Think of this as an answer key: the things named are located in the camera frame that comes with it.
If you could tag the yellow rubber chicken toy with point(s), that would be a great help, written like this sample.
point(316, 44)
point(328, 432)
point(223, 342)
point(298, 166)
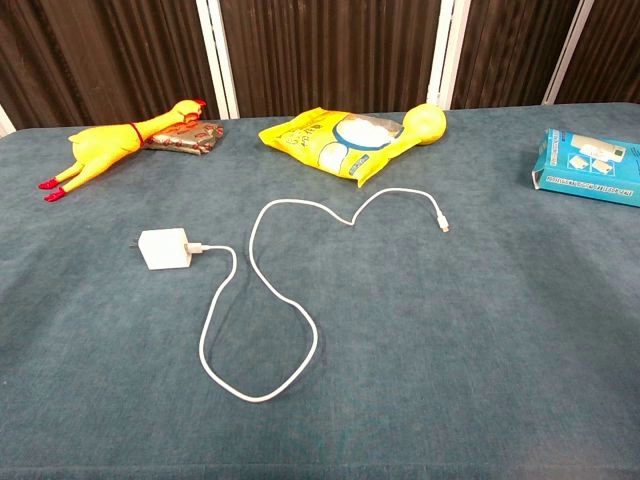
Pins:
point(100, 145)

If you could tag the white cube wall charger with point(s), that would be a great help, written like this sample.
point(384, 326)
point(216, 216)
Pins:
point(162, 250)

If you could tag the grey red patterned pouch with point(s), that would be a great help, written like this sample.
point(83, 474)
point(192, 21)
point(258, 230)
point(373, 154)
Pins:
point(192, 137)

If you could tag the white frame post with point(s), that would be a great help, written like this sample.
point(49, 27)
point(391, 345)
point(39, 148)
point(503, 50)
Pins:
point(447, 50)
point(567, 55)
point(217, 60)
point(4, 122)

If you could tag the brown pleated curtain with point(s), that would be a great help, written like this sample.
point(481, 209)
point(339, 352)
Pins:
point(330, 50)

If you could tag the blue cardboard product box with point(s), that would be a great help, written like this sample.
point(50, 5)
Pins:
point(585, 170)

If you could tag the teal table cloth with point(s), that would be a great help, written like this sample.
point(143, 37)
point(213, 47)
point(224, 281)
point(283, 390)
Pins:
point(400, 325)

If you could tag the yellow plastic scoop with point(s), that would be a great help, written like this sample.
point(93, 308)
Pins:
point(427, 125)

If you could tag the yellow plastic snack bag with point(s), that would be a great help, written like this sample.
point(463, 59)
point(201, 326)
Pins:
point(310, 137)

